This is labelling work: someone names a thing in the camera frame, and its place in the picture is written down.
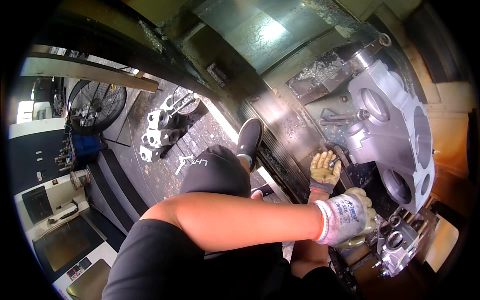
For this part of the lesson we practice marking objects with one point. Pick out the white paint can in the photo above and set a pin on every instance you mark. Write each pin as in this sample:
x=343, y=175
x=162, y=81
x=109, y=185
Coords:
x=79, y=179

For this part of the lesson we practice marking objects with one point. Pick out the blue tool box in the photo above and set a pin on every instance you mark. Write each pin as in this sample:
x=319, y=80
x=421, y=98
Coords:
x=87, y=147

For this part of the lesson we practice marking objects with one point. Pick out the steel machine way cover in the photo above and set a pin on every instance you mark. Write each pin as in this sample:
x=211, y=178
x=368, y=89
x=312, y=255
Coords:
x=285, y=138

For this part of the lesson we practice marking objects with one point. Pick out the person's left hand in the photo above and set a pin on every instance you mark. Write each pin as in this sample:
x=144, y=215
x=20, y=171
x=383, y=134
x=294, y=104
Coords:
x=343, y=219

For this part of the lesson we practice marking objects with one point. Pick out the small grey metal casting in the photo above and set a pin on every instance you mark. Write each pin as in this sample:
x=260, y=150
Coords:
x=397, y=243

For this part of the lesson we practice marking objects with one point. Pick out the large grey metal casting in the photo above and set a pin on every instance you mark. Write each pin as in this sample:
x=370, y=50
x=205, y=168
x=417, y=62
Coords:
x=397, y=127

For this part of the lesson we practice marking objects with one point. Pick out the grey metal clamp wrench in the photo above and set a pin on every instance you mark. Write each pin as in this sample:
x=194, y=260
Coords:
x=343, y=118

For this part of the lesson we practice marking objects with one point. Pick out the row of steel tool holders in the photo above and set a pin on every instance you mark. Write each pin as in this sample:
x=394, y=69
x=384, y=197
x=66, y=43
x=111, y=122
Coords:
x=63, y=157

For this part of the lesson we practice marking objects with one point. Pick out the round metal bucket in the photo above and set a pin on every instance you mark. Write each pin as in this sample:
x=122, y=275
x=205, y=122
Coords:
x=187, y=103

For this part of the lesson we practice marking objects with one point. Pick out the small metal bit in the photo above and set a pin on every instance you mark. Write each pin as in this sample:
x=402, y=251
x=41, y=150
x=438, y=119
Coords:
x=334, y=162

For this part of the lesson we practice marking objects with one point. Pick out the white metal wrench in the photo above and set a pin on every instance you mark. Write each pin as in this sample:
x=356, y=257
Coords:
x=183, y=164

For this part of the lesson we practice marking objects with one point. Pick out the grey steel beam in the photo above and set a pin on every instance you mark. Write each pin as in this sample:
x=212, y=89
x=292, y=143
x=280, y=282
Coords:
x=90, y=73

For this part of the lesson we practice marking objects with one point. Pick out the black floor fan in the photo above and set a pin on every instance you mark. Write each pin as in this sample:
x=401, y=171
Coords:
x=96, y=107

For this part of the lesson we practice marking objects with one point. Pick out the person's legs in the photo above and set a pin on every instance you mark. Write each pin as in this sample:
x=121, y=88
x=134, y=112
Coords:
x=215, y=172

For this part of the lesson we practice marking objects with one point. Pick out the grey metal housing part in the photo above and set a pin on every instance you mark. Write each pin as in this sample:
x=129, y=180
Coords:
x=150, y=153
x=162, y=119
x=159, y=138

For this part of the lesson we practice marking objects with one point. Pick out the steel eye bolt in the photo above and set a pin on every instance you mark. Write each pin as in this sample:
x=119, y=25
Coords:
x=384, y=39

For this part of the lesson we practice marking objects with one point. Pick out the white machine control cabinet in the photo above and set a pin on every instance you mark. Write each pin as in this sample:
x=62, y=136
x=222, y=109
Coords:
x=56, y=225

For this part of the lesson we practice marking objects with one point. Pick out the person's body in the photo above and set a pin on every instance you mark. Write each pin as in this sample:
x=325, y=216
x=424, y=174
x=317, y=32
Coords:
x=157, y=262

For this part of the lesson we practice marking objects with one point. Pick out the person's right hand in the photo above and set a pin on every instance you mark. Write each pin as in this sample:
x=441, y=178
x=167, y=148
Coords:
x=323, y=173

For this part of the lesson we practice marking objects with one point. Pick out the black step platform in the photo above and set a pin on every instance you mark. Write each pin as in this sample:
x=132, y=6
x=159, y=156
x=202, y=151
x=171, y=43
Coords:
x=112, y=187

